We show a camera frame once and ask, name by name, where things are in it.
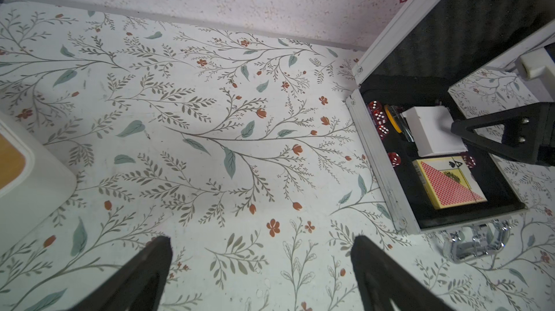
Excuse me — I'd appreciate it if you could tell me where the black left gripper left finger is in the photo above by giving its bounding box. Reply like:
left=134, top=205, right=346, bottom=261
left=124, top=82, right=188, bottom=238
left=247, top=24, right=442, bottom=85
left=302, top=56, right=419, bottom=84
left=71, top=236, right=173, bottom=311

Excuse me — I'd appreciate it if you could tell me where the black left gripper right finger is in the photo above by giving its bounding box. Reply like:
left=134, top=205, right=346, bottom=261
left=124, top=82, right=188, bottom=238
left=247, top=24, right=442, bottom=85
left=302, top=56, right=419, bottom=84
left=351, top=235, right=451, bottom=310

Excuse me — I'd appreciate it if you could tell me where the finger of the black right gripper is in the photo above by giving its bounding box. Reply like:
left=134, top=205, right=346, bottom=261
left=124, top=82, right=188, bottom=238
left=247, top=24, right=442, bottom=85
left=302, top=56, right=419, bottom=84
left=451, top=102, right=554, bottom=166

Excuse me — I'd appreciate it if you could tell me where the aluminium poker set case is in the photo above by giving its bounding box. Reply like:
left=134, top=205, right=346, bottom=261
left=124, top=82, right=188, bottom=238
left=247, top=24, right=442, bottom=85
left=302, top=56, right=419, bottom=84
left=347, top=0, right=554, bottom=263

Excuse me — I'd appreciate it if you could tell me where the red playing card deck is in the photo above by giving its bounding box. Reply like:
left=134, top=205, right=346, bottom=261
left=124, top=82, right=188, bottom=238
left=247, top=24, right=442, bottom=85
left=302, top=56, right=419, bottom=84
left=413, top=156, right=487, bottom=210

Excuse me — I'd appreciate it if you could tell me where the white card box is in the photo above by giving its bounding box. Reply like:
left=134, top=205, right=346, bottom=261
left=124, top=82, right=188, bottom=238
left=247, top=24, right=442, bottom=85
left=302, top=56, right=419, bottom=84
left=401, top=106, right=468, bottom=157

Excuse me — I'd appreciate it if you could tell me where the red die near deck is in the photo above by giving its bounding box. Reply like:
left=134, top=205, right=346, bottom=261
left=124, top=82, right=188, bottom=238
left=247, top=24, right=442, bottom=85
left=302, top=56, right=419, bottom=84
left=387, top=152, right=402, bottom=168

